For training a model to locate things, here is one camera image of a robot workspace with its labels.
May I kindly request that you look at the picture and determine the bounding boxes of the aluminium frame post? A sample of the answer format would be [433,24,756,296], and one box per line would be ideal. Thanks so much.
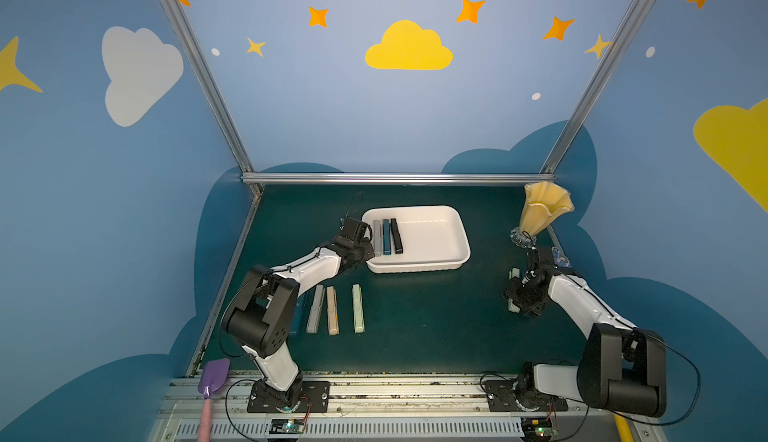
[159,0,254,177]
[539,0,656,180]

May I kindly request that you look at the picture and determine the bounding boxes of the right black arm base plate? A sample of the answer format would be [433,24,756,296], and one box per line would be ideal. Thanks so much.
[480,379,569,412]

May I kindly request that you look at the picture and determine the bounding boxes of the beige pliers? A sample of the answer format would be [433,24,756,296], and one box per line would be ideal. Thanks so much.
[326,287,340,336]

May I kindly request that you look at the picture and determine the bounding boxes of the right aluminium frame post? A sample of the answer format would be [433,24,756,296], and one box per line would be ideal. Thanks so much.
[539,0,656,180]

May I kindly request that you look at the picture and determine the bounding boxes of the left aluminium frame post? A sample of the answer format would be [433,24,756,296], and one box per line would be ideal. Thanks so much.
[159,0,254,177]

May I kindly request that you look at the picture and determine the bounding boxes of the aluminium frame rear bar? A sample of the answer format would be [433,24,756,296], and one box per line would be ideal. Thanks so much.
[241,172,556,186]

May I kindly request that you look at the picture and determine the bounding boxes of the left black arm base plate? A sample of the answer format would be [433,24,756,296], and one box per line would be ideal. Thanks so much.
[246,381,330,413]

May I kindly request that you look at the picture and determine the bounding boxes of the right green circuit board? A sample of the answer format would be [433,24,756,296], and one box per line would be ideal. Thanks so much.
[521,418,558,442]

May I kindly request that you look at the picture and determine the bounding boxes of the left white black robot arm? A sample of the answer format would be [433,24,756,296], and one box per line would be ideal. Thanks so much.
[220,217,374,411]

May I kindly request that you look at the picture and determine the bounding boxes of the yellow toy shovel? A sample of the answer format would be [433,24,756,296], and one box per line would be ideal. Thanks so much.
[614,414,634,442]

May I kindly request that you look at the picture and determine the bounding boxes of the purple toy shovel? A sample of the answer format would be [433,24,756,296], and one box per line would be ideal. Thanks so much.
[197,359,231,442]

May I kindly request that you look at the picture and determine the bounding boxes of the green circuit board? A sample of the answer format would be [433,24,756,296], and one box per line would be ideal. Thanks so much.
[521,418,558,442]
[268,419,307,437]

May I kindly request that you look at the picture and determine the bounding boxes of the aluminium rail base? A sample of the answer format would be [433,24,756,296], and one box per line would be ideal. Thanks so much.
[146,371,667,442]

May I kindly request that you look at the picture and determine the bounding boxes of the black pliers group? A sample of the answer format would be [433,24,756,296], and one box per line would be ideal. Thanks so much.
[390,218,404,254]

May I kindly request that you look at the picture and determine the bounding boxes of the yellow ruffled glass vase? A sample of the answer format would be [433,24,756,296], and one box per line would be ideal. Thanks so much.
[510,181,574,248]

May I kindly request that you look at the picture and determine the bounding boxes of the white plastic storage box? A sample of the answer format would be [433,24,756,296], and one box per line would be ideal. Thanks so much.
[362,205,471,274]

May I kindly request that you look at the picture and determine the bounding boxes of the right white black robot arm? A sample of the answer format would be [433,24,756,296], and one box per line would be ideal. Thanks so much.
[505,247,667,418]

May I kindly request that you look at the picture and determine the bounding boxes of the blue white work glove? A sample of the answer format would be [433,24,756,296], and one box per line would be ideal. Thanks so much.
[552,247,571,268]

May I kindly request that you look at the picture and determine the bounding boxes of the left green circuit board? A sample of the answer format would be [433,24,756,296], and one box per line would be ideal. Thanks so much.
[268,419,307,437]

